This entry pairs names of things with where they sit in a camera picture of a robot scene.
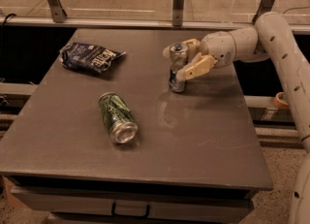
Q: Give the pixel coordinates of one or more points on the middle metal rail bracket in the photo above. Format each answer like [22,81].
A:
[177,12]

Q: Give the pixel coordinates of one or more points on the right metal rail bracket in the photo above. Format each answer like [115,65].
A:
[266,1]

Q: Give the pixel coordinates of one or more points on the dark blue chip bag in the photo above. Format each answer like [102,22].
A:
[87,58]

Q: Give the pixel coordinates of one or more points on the green soda can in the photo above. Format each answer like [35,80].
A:
[117,118]

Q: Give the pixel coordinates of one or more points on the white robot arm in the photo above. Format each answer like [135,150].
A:
[269,37]

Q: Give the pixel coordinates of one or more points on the silver blue redbull can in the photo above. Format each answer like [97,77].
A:
[179,54]

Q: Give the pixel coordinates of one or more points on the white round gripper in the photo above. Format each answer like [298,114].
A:
[217,48]

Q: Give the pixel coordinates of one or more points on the orange tape roll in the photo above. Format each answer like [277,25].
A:
[280,100]

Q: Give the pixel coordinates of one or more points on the grey drawer with black handle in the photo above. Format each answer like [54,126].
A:
[96,207]

